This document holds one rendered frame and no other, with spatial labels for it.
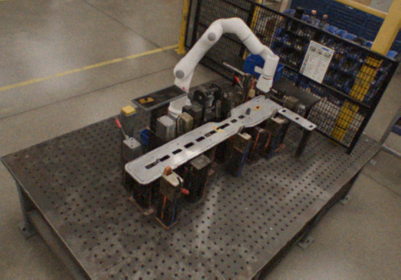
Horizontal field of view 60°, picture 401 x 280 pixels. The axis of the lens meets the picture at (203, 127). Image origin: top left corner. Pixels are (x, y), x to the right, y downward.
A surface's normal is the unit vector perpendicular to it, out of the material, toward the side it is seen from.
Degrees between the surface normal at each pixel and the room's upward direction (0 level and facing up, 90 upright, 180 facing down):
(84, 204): 0
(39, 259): 0
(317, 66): 90
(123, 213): 0
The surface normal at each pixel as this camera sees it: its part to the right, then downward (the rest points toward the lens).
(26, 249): 0.16, -0.80
